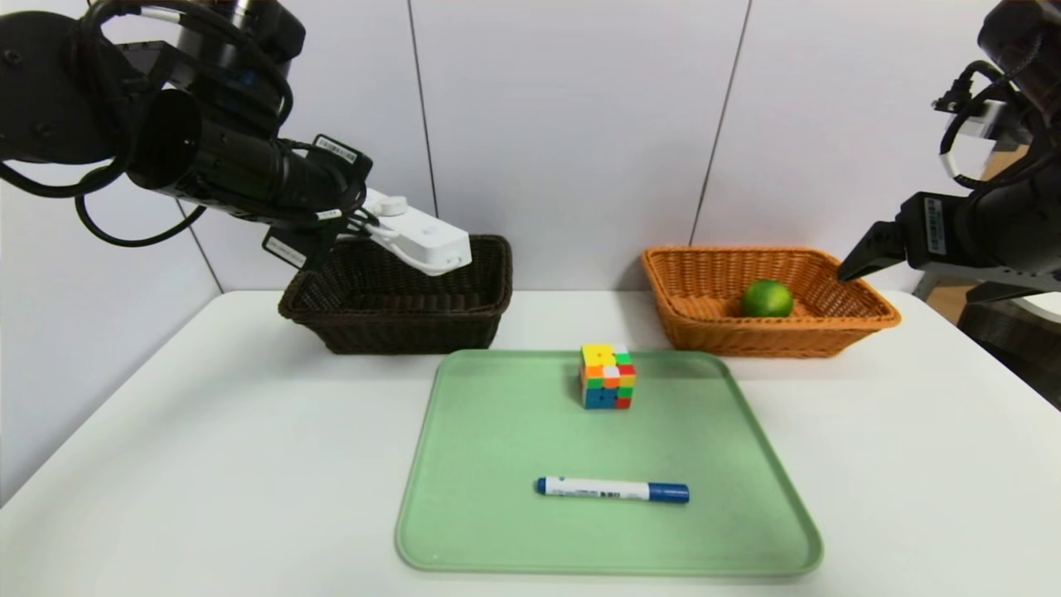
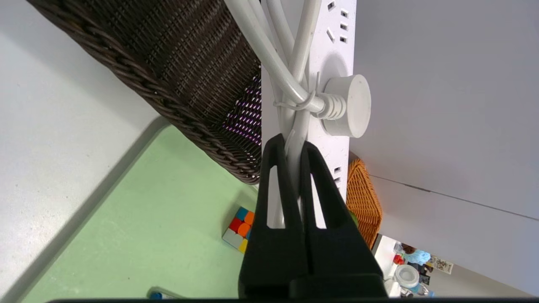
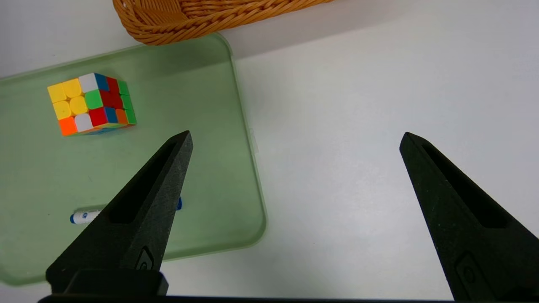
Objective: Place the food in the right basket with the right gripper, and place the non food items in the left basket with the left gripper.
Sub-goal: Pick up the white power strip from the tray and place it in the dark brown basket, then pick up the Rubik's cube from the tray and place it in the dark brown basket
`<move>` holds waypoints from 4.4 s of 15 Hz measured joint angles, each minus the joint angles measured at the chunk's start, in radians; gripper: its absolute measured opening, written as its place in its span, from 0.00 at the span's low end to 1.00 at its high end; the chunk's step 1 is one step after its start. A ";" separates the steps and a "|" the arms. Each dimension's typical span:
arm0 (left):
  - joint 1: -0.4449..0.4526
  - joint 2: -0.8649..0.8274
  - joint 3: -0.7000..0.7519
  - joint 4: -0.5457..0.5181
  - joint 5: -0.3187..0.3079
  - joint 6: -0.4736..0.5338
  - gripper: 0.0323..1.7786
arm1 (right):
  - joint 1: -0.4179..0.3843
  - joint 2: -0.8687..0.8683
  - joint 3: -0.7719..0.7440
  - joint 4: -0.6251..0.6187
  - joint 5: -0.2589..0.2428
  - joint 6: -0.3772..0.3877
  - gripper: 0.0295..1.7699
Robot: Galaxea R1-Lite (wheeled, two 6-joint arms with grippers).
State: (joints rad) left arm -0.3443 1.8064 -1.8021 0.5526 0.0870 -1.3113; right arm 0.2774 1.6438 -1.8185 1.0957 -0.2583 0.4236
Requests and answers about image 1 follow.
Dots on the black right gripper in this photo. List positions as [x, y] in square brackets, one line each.
[930, 225]

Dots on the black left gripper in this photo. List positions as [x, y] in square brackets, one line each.
[325, 197]

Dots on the green lime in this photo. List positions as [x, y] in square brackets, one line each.
[767, 298]

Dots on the colourful puzzle cube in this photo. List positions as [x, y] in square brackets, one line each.
[607, 377]

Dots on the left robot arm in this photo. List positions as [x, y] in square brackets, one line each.
[50, 91]

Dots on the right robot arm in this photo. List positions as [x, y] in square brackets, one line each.
[1024, 224]

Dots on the dark brown wicker basket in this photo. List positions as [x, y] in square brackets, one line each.
[398, 315]

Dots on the orange wicker basket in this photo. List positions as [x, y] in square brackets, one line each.
[696, 290]

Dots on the light green plastic tray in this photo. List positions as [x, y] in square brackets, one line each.
[514, 464]

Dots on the white marker with blue cap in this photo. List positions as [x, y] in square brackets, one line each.
[605, 489]

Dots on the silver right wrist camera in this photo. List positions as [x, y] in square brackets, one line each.
[990, 124]

